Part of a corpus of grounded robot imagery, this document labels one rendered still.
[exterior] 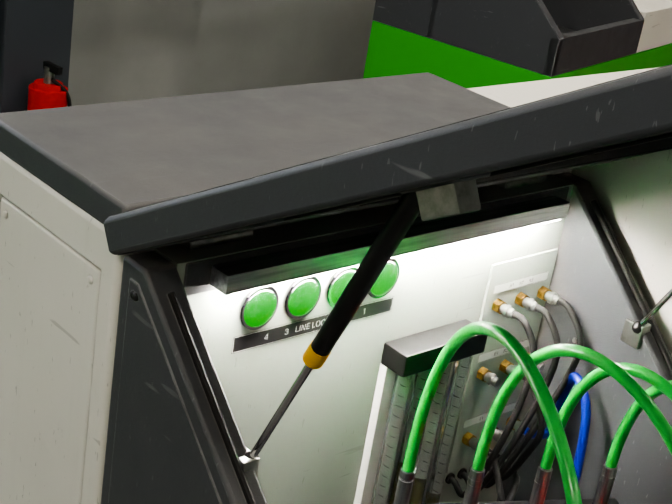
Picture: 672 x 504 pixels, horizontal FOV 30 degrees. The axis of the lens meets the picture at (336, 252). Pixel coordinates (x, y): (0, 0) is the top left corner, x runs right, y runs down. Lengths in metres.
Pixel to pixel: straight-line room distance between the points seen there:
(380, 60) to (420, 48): 0.21
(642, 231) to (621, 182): 0.07
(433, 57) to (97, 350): 3.97
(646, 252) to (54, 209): 0.75
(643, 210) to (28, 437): 0.80
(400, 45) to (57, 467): 3.98
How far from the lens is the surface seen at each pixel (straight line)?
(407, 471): 1.50
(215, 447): 1.17
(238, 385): 1.35
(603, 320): 1.66
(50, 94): 4.94
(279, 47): 6.46
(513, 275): 1.62
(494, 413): 1.48
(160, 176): 1.30
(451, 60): 5.12
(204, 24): 6.08
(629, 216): 1.65
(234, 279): 1.23
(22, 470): 1.52
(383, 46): 5.30
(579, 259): 1.66
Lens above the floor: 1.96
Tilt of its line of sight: 23 degrees down
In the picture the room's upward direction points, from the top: 9 degrees clockwise
